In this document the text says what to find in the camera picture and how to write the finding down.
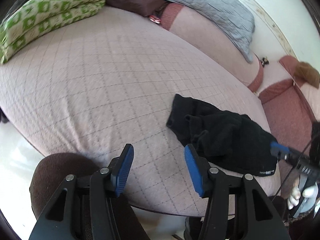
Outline pink and red pillow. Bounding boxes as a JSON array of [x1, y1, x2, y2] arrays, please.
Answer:
[[257, 55, 319, 145]]

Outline right hand in white glove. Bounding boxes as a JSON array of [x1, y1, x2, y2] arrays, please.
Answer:
[[287, 184, 318, 213]]

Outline small red white object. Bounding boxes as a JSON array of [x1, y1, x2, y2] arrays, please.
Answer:
[[149, 15, 161, 24]]

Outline maroon blanket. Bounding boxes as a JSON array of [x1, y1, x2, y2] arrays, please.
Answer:
[[106, 0, 168, 17]]

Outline brown plush toy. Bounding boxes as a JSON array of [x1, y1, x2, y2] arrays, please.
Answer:
[[293, 62, 319, 89]]

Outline brown round stool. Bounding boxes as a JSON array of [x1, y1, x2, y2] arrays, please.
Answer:
[[29, 153, 98, 219]]

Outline green patterned folded blanket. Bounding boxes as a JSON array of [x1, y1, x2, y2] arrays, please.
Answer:
[[1, 0, 106, 64]]

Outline black cable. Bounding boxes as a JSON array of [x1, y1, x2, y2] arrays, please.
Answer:
[[271, 139, 315, 203]]

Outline long pink bolster pillow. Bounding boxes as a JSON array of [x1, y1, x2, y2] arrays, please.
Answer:
[[161, 3, 263, 92]]

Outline black pants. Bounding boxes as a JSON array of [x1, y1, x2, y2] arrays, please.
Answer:
[[167, 94, 277, 177]]

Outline grey quilted pillow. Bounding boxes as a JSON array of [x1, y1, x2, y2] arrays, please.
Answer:
[[167, 0, 255, 63]]

